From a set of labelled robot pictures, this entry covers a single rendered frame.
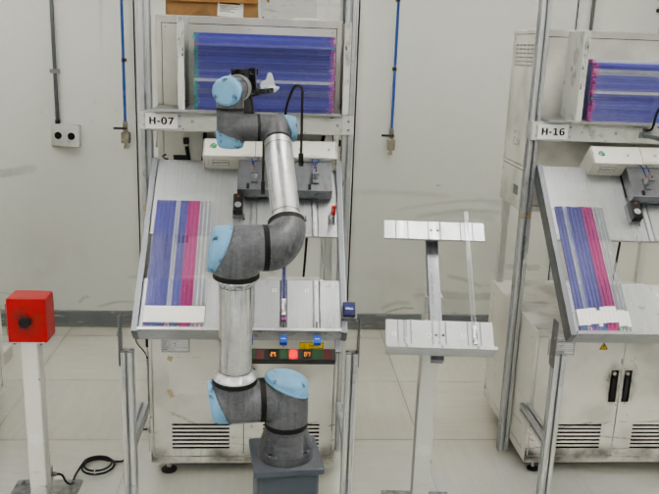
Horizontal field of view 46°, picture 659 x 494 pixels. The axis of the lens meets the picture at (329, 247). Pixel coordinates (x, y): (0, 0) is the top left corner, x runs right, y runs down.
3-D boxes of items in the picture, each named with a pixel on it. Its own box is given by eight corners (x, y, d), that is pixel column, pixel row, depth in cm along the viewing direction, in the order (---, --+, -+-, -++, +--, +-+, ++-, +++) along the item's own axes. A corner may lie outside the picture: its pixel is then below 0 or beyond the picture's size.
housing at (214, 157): (334, 181, 296) (337, 158, 284) (204, 178, 293) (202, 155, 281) (333, 165, 300) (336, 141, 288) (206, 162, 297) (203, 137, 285)
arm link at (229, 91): (210, 108, 206) (210, 75, 203) (221, 105, 216) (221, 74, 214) (238, 110, 205) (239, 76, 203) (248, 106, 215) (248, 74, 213)
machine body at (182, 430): (332, 477, 303) (338, 327, 287) (151, 477, 298) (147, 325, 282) (324, 403, 366) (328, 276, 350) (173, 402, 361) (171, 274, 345)
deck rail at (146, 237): (139, 339, 255) (136, 330, 250) (132, 338, 255) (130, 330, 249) (160, 168, 293) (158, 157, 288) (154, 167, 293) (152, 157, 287)
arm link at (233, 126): (258, 150, 211) (258, 109, 208) (216, 149, 209) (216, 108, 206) (255, 145, 219) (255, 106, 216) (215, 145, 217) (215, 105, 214)
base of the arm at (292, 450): (317, 466, 206) (318, 431, 203) (260, 469, 203) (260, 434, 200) (308, 438, 220) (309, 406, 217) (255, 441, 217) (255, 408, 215)
